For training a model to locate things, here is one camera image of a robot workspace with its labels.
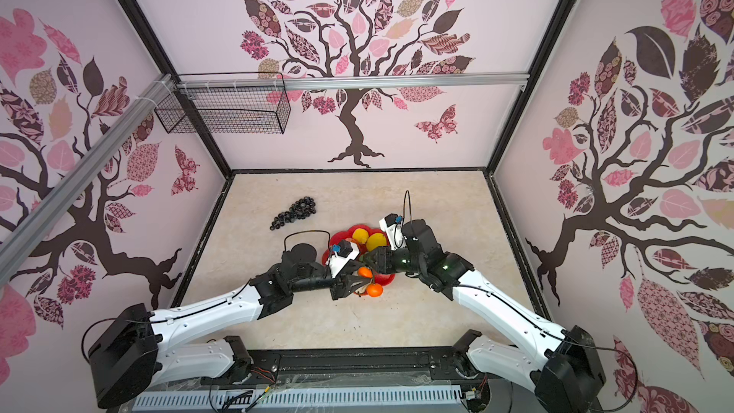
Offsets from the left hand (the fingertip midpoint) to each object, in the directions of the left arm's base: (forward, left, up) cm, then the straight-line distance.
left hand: (365, 277), depth 74 cm
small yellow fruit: (+20, +2, -10) cm, 22 cm away
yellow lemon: (+17, -3, -10) cm, 20 cm away
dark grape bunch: (+32, +25, -12) cm, 42 cm away
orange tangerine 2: (-4, -3, +1) cm, 5 cm away
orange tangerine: (+1, 0, +2) cm, 2 cm away
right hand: (+4, 0, +4) cm, 6 cm away
